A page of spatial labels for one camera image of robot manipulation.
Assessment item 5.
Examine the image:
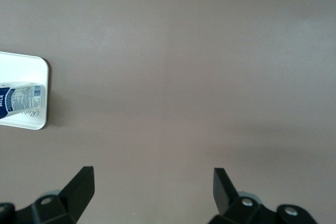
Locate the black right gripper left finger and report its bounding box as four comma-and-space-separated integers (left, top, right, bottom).
15, 166, 95, 224

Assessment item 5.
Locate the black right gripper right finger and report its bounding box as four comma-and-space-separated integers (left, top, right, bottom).
209, 167, 318, 224

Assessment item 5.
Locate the blue white milk carton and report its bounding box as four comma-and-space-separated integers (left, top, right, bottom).
0, 82, 43, 120

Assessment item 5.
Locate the white rabbit print tray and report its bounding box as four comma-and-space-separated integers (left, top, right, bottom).
0, 51, 50, 131

